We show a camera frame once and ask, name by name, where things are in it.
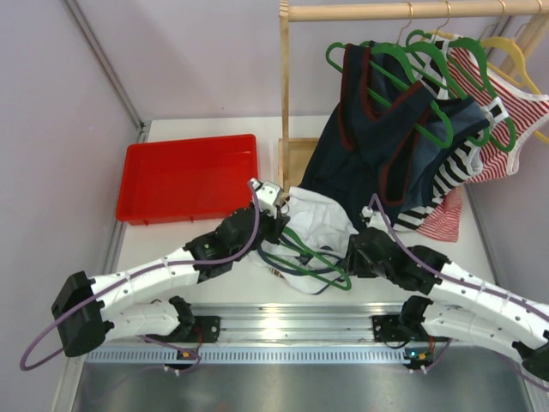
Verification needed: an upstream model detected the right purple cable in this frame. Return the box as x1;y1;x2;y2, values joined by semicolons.
369;193;549;387

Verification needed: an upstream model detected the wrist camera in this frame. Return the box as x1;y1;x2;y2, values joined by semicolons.
360;206;389;233
249;179;283;218

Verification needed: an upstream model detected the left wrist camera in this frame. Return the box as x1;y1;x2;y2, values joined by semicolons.
249;179;283;218

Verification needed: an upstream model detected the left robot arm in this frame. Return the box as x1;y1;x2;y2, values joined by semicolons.
51;206;290;357

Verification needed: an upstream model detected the green hanger with striped top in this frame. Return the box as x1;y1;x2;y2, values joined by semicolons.
449;37;516;153

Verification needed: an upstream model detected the red plastic tray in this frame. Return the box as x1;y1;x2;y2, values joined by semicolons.
116;134;258;226

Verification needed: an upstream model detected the red white striped tank top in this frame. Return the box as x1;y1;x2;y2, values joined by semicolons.
415;36;548;242

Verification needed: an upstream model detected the green hanger with navy top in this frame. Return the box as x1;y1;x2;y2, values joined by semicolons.
325;41;454;149

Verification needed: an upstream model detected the purple cable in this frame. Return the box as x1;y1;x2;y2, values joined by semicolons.
369;193;549;387
19;179;261;373

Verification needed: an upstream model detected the green hanger with blue top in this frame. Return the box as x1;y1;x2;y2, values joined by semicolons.
405;28;490;148

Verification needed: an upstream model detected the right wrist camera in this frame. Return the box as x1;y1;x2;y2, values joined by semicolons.
360;206;389;233

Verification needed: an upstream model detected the wooden clothes rack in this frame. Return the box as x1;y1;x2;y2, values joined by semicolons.
278;1;548;191

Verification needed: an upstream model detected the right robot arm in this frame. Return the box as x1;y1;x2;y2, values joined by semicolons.
346;228;548;381

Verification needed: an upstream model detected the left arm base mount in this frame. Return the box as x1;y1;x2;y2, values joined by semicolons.
170;316;221;343

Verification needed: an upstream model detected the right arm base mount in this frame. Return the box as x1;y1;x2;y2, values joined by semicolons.
371;314;423;349

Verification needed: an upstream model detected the navy maroon-trimmed tank top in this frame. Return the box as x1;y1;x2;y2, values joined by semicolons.
300;44;434;230

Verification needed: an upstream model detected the black white striped tank top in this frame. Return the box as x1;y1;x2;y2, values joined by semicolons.
393;53;488;242

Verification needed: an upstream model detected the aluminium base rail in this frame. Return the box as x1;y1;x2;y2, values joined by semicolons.
85;302;533;366

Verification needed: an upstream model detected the white printed tank top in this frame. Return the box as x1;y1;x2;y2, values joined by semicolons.
255;187;357;294

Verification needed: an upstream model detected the yellow hanger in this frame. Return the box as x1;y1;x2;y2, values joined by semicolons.
422;29;549;145

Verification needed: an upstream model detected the blue grey tank top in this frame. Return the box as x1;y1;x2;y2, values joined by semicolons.
381;96;492;215

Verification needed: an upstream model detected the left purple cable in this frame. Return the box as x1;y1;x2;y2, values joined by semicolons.
19;179;261;373

